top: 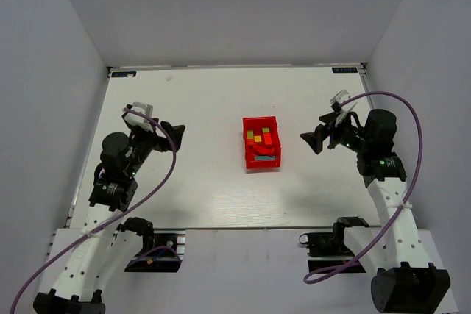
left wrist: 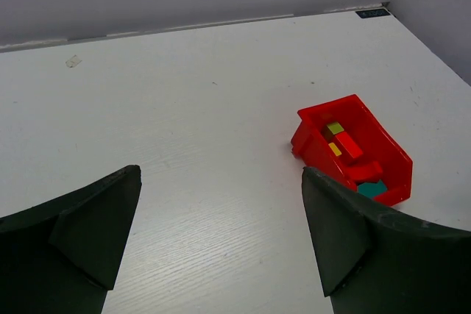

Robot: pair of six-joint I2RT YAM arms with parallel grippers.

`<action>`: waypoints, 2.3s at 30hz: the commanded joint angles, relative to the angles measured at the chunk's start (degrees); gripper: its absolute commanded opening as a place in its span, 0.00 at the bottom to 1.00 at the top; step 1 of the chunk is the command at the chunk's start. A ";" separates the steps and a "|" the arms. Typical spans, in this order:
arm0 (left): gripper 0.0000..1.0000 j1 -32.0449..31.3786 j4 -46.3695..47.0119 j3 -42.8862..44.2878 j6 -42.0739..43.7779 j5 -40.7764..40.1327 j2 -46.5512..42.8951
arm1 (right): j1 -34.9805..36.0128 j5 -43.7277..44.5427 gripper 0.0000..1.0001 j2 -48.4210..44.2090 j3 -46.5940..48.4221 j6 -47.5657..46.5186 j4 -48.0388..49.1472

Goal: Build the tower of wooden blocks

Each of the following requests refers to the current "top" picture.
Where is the orange rectangular block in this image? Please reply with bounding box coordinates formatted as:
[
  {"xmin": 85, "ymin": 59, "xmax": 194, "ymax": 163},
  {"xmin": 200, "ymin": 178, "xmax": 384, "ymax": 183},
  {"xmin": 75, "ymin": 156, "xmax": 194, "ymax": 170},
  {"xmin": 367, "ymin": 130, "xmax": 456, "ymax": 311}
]
[{"xmin": 263, "ymin": 132, "xmax": 272, "ymax": 146}]

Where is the red plastic bin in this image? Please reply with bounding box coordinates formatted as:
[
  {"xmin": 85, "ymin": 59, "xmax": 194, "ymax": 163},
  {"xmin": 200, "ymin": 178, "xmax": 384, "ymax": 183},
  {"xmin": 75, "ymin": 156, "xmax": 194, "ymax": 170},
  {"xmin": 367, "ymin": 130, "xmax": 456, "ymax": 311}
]
[{"xmin": 242, "ymin": 116, "xmax": 282, "ymax": 171}]

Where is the teal long block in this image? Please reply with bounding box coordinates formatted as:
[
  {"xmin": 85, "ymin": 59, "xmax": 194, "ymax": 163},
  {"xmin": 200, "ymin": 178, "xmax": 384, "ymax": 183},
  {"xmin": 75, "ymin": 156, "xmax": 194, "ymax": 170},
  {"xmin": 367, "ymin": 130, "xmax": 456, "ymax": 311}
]
[{"xmin": 254, "ymin": 156, "xmax": 277, "ymax": 161}]

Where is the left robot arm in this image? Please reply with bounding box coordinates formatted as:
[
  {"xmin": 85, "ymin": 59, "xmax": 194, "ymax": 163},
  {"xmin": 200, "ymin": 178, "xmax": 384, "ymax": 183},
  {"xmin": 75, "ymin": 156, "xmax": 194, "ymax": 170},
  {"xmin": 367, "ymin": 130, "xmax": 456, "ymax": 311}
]
[{"xmin": 33, "ymin": 121, "xmax": 185, "ymax": 313}]

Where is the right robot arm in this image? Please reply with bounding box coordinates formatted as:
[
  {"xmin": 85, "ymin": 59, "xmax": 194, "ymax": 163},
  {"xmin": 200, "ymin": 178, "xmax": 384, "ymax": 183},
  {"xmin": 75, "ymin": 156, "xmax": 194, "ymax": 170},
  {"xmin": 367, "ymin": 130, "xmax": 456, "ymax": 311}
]
[{"xmin": 300, "ymin": 109, "xmax": 451, "ymax": 313}]

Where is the red arch block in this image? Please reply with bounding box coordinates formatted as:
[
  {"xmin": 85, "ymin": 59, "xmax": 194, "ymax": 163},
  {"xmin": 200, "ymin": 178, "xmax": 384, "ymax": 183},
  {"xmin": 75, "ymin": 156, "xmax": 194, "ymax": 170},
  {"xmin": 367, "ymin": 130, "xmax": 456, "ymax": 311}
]
[{"xmin": 252, "ymin": 144, "xmax": 277, "ymax": 156}]

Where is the right corner label sticker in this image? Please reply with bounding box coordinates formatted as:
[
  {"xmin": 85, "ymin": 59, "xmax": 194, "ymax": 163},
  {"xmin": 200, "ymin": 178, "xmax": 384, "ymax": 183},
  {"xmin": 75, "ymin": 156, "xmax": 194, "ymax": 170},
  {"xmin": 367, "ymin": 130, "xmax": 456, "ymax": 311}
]
[{"xmin": 332, "ymin": 67, "xmax": 358, "ymax": 74}]

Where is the corner label sticker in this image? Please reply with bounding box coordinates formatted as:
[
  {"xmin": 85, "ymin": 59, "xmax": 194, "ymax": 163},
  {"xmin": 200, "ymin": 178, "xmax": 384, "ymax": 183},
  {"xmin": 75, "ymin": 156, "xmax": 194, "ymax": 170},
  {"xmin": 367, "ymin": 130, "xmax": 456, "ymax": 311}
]
[
  {"xmin": 111, "ymin": 71, "xmax": 137, "ymax": 78},
  {"xmin": 332, "ymin": 67, "xmax": 358, "ymax": 74}
]

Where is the left corner label sticker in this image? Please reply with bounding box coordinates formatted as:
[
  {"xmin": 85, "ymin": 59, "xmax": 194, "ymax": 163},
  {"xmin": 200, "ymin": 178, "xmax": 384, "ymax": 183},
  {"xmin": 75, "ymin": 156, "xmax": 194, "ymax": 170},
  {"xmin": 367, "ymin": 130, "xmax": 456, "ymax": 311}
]
[{"xmin": 111, "ymin": 71, "xmax": 137, "ymax": 78}]

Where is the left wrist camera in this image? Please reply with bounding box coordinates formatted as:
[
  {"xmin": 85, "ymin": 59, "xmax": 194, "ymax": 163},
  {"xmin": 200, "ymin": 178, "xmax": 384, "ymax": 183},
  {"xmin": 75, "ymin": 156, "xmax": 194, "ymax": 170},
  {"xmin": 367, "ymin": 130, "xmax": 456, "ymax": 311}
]
[{"xmin": 121, "ymin": 101, "xmax": 155, "ymax": 132}]

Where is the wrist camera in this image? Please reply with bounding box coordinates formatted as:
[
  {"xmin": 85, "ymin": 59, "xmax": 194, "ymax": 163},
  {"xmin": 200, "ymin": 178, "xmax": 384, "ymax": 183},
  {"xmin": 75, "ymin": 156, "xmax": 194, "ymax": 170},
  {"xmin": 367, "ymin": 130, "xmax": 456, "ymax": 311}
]
[
  {"xmin": 330, "ymin": 90, "xmax": 357, "ymax": 126},
  {"xmin": 121, "ymin": 101, "xmax": 155, "ymax": 132}
]

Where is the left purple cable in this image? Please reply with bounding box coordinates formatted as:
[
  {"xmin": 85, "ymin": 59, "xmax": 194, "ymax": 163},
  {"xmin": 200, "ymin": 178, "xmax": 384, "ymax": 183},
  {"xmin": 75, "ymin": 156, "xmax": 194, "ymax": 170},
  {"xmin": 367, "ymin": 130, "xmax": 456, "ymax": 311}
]
[{"xmin": 9, "ymin": 107, "xmax": 177, "ymax": 314}]

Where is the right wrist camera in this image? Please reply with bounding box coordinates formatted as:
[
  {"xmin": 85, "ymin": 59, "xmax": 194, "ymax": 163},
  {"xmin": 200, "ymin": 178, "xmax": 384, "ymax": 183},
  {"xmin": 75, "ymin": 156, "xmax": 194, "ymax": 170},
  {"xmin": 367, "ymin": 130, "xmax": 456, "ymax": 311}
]
[{"xmin": 330, "ymin": 90, "xmax": 357, "ymax": 126}]

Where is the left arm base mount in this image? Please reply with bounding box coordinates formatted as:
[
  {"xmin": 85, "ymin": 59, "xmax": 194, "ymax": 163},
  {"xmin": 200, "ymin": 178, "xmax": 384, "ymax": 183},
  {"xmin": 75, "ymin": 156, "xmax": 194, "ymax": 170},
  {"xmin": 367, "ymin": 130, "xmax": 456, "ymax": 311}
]
[{"xmin": 124, "ymin": 230, "xmax": 185, "ymax": 274}]

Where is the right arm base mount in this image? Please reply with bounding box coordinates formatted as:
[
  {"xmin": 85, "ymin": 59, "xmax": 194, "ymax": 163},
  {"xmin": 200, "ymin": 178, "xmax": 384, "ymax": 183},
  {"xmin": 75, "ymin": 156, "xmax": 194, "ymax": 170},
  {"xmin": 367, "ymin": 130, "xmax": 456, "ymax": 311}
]
[{"xmin": 298, "ymin": 232, "xmax": 354, "ymax": 272}]

